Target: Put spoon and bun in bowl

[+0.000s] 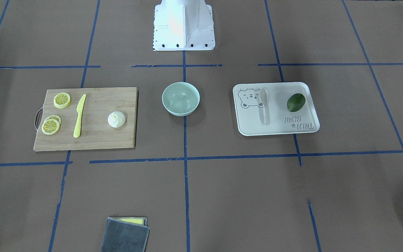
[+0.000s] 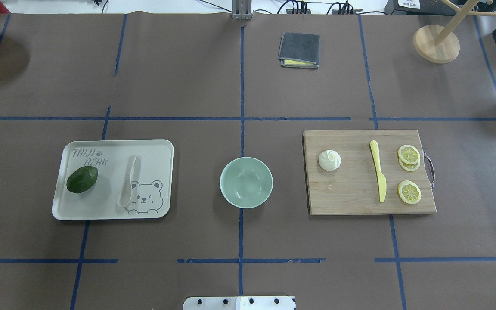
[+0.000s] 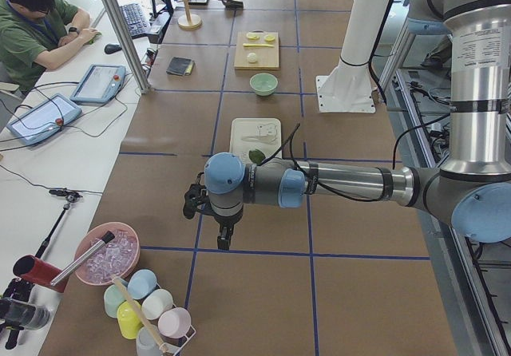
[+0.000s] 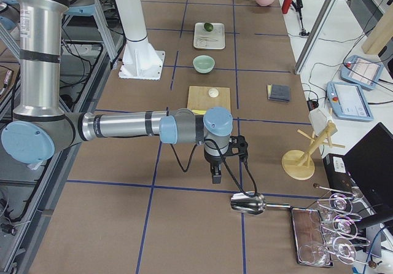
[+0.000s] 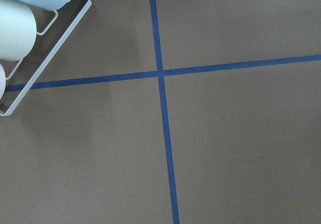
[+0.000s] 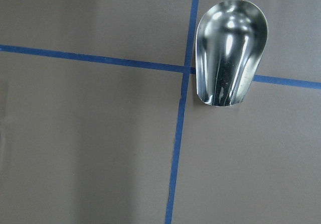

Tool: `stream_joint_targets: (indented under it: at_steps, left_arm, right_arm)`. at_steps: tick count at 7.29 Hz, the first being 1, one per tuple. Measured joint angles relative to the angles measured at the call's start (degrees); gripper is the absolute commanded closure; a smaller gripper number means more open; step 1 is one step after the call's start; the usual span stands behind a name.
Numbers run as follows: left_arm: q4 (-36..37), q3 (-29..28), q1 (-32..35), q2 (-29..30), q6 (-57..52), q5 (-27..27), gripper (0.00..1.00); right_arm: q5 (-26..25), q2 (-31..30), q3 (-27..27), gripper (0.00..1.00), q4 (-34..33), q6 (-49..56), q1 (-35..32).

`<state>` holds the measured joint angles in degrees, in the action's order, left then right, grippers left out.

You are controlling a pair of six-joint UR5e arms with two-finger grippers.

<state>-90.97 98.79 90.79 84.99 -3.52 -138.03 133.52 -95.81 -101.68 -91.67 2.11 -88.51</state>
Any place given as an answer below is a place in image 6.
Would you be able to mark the metal scoop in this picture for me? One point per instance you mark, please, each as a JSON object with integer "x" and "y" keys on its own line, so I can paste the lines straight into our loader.
{"x": 230, "y": 40}

